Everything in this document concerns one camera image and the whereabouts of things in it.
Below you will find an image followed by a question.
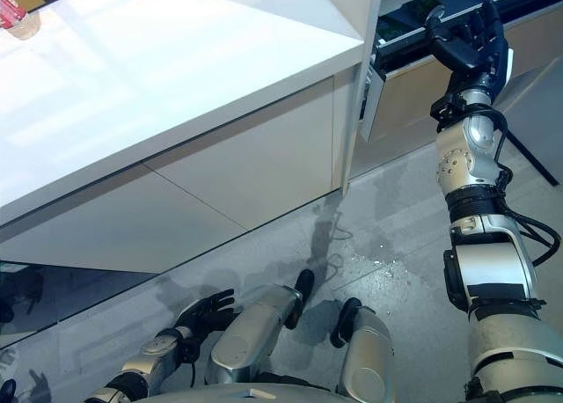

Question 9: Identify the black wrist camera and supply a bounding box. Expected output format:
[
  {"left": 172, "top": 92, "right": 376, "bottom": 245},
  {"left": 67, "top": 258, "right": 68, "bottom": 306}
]
[
  {"left": 429, "top": 95, "right": 464, "bottom": 123},
  {"left": 179, "top": 335, "right": 200, "bottom": 365}
]

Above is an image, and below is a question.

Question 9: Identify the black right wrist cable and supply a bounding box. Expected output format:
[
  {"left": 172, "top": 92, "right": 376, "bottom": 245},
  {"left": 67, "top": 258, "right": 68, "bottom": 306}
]
[{"left": 487, "top": 106, "right": 563, "bottom": 268}]

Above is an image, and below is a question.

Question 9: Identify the clear bottle with red label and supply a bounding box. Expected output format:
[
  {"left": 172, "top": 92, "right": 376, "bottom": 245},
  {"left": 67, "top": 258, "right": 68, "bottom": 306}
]
[{"left": 0, "top": 0, "right": 42, "bottom": 40}]

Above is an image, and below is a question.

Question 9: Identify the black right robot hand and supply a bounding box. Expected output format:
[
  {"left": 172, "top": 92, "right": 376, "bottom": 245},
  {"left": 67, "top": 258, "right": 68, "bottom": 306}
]
[{"left": 423, "top": 0, "right": 515, "bottom": 99}]

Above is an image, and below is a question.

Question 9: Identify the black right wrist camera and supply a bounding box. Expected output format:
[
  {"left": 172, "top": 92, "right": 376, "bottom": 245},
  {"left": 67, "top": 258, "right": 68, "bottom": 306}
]
[{"left": 429, "top": 95, "right": 464, "bottom": 123}]

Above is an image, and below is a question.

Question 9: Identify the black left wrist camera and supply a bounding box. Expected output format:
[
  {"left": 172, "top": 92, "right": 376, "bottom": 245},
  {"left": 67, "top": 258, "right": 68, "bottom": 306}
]
[{"left": 179, "top": 335, "right": 200, "bottom": 365}]

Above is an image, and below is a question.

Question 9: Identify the stainless steel fridge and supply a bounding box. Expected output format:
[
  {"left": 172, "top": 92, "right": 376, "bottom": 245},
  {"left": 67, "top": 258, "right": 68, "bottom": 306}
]
[{"left": 351, "top": 0, "right": 563, "bottom": 176}]

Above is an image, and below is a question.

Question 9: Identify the fridge drawer with white bin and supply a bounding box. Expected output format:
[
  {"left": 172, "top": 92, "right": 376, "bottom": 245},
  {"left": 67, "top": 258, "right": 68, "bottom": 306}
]
[{"left": 358, "top": 0, "right": 563, "bottom": 145}]

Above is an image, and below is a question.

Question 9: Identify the tall white cabinet panel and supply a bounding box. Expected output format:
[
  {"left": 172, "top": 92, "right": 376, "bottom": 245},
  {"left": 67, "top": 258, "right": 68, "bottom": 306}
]
[{"left": 307, "top": 0, "right": 389, "bottom": 198}]

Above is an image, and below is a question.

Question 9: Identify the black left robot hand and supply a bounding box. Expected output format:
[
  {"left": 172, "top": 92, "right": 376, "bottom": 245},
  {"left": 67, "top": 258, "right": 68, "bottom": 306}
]
[{"left": 174, "top": 288, "right": 238, "bottom": 339}]

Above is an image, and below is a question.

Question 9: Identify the white counter cabinet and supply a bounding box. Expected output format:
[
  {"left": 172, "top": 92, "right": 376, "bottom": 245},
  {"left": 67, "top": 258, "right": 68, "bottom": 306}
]
[{"left": 0, "top": 0, "right": 367, "bottom": 349}]

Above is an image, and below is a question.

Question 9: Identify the dark glossy cabinet panel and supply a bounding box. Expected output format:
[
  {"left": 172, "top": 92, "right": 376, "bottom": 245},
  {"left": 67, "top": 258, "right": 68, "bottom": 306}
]
[{"left": 0, "top": 260, "right": 166, "bottom": 349}]

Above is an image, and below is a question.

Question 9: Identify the silver right robot leg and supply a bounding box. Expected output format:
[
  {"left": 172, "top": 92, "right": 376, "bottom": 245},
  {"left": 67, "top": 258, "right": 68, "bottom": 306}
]
[{"left": 329, "top": 297, "right": 395, "bottom": 403}]

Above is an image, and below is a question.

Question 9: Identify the grey robot torso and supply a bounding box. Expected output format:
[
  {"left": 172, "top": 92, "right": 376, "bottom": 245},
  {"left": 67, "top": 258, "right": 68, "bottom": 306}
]
[{"left": 144, "top": 377, "right": 345, "bottom": 403}]

